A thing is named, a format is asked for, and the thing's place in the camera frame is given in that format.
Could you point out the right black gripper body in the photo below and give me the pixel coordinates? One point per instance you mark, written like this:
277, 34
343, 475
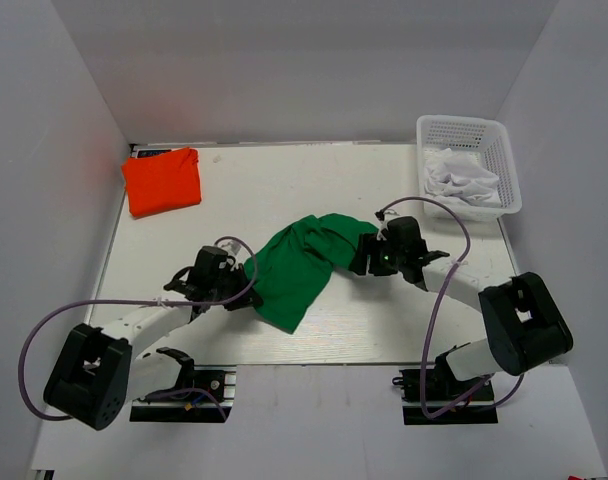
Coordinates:
385, 260

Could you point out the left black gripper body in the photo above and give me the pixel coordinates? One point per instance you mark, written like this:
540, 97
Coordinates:
217, 285

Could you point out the green t-shirt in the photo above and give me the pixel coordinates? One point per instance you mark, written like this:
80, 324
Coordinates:
296, 264

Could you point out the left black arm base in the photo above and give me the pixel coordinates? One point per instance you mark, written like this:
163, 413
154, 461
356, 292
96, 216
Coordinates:
206, 397

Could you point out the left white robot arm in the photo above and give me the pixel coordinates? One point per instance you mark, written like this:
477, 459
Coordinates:
102, 368

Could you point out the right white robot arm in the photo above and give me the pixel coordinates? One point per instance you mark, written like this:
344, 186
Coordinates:
524, 327

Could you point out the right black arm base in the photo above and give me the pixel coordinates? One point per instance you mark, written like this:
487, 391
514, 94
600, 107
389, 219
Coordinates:
475, 409

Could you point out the crumpled white t-shirt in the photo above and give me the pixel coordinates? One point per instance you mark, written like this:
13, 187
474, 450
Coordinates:
457, 177

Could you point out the folded orange t-shirt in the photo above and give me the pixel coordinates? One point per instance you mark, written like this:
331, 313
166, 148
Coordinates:
162, 183

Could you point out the white plastic basket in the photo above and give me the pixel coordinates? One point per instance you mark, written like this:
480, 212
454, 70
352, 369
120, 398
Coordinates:
489, 141

